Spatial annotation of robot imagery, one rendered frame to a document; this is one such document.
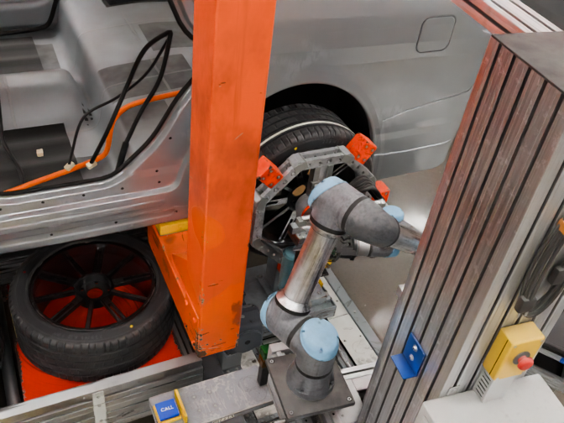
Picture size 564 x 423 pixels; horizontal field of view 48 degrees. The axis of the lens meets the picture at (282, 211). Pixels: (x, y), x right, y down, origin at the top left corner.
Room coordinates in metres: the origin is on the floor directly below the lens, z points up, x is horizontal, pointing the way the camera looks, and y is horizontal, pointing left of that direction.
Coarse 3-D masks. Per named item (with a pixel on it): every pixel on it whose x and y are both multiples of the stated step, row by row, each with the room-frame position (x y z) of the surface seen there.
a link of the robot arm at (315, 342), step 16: (304, 320) 1.26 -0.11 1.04; (320, 320) 1.26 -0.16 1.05; (304, 336) 1.19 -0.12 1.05; (320, 336) 1.20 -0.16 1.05; (336, 336) 1.21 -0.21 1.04; (304, 352) 1.17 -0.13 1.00; (320, 352) 1.16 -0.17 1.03; (336, 352) 1.19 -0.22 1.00; (304, 368) 1.16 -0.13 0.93; (320, 368) 1.16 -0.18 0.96
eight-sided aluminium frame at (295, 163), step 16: (288, 160) 1.97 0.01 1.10; (304, 160) 1.96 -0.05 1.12; (320, 160) 1.99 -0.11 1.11; (336, 160) 2.03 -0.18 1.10; (352, 160) 2.07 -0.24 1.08; (288, 176) 1.92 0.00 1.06; (368, 176) 2.12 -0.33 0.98; (256, 192) 1.91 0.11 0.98; (272, 192) 1.89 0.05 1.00; (256, 208) 1.86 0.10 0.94; (256, 224) 1.87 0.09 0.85; (256, 240) 1.87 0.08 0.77; (272, 256) 1.92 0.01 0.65
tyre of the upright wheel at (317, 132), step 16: (272, 112) 2.19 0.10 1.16; (288, 112) 2.19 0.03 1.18; (304, 112) 2.21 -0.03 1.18; (320, 112) 2.25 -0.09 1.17; (272, 128) 2.10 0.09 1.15; (304, 128) 2.09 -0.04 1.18; (320, 128) 2.11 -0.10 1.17; (336, 128) 2.15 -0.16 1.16; (272, 144) 2.02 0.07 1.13; (288, 144) 2.01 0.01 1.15; (304, 144) 2.05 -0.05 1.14; (320, 144) 2.08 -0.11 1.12; (336, 144) 2.12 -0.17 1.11; (272, 160) 1.98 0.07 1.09; (368, 160) 2.21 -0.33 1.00
